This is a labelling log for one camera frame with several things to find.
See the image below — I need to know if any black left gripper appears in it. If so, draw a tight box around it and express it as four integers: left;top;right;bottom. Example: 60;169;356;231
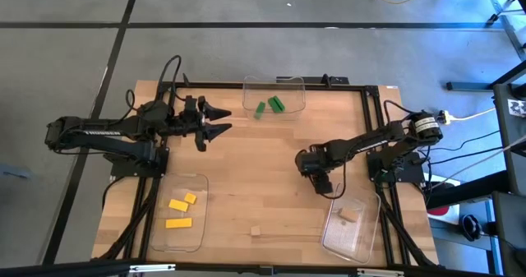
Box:
180;95;233;153

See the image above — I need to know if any natural wooden rectangular block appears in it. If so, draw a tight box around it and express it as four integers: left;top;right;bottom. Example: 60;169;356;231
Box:
339;208;359;223

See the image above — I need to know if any medium yellow block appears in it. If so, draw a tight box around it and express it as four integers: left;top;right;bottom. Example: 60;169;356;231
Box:
168;198;190;213

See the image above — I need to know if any long yellow block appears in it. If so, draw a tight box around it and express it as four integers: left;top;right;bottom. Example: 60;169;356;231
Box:
164;217;193;229

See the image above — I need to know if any clear plastic bin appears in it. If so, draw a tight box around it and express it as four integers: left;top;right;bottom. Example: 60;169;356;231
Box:
321;182;382;265
242;75;307;116
150;173;210;253

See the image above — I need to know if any black flat mounting bar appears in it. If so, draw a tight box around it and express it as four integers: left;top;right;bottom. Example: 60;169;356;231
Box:
275;75;350;86

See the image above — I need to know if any dark neighbouring workstation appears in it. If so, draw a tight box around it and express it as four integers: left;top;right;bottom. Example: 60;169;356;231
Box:
425;58;526;277

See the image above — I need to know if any black white fiducial tag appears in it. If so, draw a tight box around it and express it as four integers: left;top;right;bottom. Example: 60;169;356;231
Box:
507;99;526;118

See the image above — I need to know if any black aluminium table frame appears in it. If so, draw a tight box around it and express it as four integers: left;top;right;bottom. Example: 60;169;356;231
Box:
122;81;412;268

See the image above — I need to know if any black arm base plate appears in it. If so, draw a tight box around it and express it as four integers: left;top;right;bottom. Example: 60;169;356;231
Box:
109;147;170;179
367;149;426;184

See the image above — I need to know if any silver rail bracket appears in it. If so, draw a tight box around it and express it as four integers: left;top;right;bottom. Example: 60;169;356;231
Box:
129;263;177;274
356;267;406;277

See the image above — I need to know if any black cable bundle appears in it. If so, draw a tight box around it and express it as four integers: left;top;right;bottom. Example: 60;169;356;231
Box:
93;177;164;262
377;186;437;268

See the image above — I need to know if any black camera mounting rail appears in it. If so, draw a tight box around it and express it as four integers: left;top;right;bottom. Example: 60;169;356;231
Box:
0;259;526;277

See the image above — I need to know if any white power cable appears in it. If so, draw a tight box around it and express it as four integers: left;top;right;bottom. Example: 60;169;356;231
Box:
450;107;498;122

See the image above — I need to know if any beige cable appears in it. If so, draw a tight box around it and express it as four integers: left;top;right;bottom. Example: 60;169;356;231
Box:
427;135;526;190

